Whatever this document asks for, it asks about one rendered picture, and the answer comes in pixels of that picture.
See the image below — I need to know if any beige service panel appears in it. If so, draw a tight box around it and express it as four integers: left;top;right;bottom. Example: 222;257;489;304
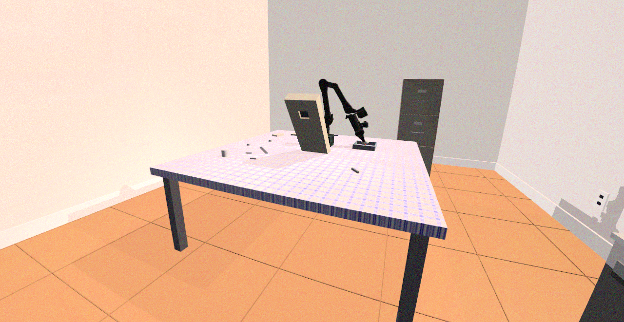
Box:
284;93;331;154

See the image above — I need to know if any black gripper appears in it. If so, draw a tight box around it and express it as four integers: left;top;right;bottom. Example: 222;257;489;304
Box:
351;120;365;142

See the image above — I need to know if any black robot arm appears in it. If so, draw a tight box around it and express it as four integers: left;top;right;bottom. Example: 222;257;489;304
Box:
319;79;369;136

